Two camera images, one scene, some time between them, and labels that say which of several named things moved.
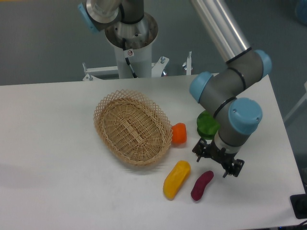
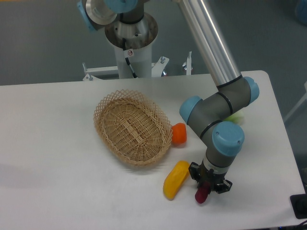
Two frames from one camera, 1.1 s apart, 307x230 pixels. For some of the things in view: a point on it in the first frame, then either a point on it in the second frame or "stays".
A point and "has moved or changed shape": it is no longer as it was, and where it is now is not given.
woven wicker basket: x=133 y=128 stays
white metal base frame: x=157 y=69 stays
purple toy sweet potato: x=198 y=189 has moved or changed shape
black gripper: x=224 y=158 → x=200 y=174
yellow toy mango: x=176 y=178 stays
